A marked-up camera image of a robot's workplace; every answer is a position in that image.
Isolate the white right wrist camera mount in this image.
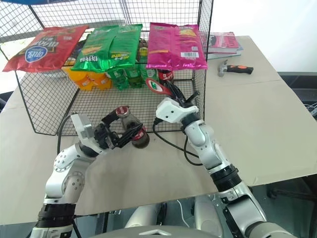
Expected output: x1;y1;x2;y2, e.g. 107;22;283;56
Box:
155;97;199;124

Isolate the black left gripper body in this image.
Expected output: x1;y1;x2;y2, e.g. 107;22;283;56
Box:
92;122;119;150

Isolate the black wire mesh rack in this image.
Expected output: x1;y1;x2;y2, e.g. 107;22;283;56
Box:
0;0;215;136

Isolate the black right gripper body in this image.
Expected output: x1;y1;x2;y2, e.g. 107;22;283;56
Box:
176;97;199;109

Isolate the white floor cable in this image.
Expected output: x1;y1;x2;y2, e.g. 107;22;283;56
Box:
304;102;317;122

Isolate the blue curved object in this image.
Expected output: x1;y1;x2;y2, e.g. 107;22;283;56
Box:
17;0;75;7

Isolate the silver robot leg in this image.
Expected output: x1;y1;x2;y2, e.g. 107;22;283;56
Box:
123;202;162;229
194;194;222;232

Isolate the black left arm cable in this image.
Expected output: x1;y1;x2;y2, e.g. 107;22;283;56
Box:
56;113;75;156

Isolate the glass cola bottle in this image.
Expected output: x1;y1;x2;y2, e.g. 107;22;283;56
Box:
115;105;151;150

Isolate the pink book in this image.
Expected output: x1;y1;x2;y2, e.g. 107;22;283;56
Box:
208;31;242;52

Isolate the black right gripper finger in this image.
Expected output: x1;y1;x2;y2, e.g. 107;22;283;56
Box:
185;91;201;103
165;81;186;103

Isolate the black orange handled hammer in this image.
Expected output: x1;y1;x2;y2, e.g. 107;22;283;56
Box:
217;59;255;78

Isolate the dark blue fabric shape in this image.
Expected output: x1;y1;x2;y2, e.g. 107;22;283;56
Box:
0;91;13;115

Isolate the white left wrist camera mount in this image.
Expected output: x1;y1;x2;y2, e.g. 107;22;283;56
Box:
70;113;105;156

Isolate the red chip bag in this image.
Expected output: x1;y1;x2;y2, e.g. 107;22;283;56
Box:
2;24;90;73

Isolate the thin white cable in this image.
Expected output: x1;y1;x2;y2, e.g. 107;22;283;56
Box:
176;199;189;224

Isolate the green soda bottle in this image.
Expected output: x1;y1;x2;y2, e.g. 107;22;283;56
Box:
126;66;145;89
141;64;159;81
106;68;129;91

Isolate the pink chip bag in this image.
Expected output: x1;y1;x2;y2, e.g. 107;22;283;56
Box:
146;22;208;71

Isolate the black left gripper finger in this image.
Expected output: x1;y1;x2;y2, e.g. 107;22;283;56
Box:
115;123;147;150
101;111;124;127

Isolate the green chip bag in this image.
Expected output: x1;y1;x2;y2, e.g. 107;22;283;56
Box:
71;24;144;74

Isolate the orange soda bottle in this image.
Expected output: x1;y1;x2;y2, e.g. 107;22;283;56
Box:
61;67;84;90
79;71;99;91
95;71;112;90

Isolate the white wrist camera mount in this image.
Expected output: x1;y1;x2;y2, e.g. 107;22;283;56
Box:
70;113;105;156
155;97;199;124

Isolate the silver robot right leg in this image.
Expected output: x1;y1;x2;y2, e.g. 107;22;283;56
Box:
194;194;222;232

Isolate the grey blue book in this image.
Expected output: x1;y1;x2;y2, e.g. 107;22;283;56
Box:
207;46;245;60

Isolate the silver robot left leg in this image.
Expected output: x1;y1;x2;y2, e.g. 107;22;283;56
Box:
123;202;162;229

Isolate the dark multicolour package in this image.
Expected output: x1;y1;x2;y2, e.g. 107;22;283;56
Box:
68;39;87;62

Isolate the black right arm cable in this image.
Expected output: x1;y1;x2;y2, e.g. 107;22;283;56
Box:
152;118;204;166

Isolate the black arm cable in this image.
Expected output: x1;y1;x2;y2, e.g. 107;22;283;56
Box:
152;118;204;166
56;113;75;156

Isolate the grey robot torso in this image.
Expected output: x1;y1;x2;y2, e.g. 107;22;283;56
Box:
89;224;223;238

